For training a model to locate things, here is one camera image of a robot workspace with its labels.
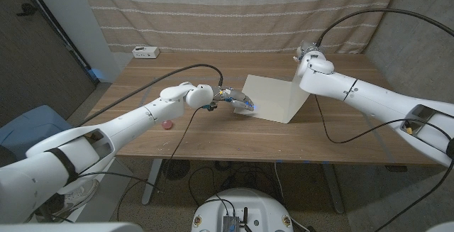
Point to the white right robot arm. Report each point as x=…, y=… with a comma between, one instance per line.
x=372, y=99

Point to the black trouser leg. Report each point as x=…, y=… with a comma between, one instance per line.
x=6, y=155

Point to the small pink ball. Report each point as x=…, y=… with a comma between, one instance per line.
x=166, y=124

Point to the grey table leg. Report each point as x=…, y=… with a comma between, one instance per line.
x=152, y=180
x=333, y=189

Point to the grey metal electronics box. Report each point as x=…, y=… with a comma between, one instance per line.
x=231, y=224

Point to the beige paper file folder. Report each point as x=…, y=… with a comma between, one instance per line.
x=273, y=97

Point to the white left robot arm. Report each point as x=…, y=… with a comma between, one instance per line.
x=124, y=125

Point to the white power strip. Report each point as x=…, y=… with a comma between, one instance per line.
x=145, y=52

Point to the white floor board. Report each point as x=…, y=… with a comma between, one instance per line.
x=110, y=189

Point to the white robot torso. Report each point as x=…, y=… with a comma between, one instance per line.
x=244, y=203

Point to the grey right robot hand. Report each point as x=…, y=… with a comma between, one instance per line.
x=308, y=47

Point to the black antenna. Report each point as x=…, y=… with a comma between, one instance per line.
x=245, y=216

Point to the beige striped curtain backdrop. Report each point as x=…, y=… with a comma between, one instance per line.
x=234, y=19

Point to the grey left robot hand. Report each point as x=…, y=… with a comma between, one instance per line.
x=234, y=97

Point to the black round floor fan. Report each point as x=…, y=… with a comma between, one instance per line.
x=176, y=169

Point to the grey sneaker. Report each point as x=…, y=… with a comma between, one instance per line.
x=78, y=196

